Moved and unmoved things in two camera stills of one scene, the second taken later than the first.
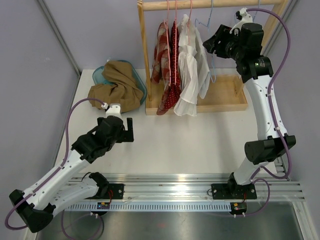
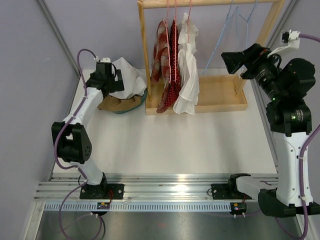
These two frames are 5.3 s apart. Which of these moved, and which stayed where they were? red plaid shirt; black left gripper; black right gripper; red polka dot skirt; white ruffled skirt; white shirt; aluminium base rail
Moved: black left gripper; black right gripper; white shirt
Stayed: red plaid shirt; aluminium base rail; red polka dot skirt; white ruffled skirt
